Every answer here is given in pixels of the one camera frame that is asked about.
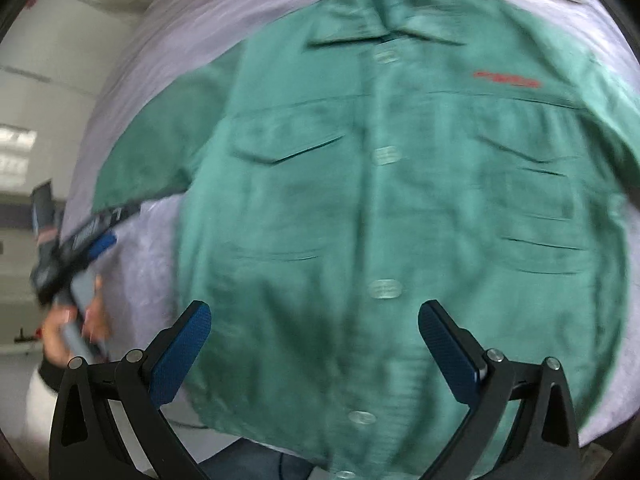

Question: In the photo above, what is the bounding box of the person's left hand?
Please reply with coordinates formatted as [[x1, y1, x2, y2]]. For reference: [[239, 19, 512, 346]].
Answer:
[[41, 276, 111, 367]]

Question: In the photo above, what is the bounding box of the white left sleeve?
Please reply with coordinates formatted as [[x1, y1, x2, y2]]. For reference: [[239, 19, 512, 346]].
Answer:
[[22, 356, 65, 468]]

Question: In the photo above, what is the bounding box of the lavender bed blanket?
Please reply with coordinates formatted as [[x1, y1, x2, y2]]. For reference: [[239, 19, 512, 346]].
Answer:
[[58, 0, 640, 449]]

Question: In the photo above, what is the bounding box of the green work shirt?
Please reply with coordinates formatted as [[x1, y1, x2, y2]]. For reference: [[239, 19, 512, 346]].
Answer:
[[92, 0, 640, 480]]

